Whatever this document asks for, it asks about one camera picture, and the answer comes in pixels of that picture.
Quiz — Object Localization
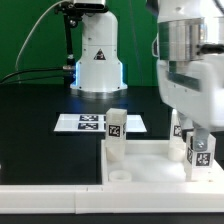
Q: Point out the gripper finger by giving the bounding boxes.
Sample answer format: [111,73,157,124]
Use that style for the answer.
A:
[178,113,192,128]
[193,123,209,152]

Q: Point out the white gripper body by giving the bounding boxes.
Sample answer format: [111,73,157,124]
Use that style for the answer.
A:
[157,54,224,132]

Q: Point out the white square tabletop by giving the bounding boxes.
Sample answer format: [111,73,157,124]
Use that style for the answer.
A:
[100,139,224,185]

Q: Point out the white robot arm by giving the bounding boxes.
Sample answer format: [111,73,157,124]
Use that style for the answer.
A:
[71,0,224,152]

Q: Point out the white L-shaped fence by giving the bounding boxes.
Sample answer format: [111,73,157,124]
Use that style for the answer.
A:
[0,164,224,214]

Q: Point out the white sheet with tags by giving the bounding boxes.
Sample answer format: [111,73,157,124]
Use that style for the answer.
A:
[54,114,147,133]

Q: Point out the black camera stand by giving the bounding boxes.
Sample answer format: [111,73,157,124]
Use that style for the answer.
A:
[54,0,108,86]

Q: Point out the white cable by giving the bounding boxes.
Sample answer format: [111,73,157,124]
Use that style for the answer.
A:
[14,0,72,84]

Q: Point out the black cables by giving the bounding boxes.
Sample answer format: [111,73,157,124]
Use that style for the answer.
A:
[0,66,68,86]

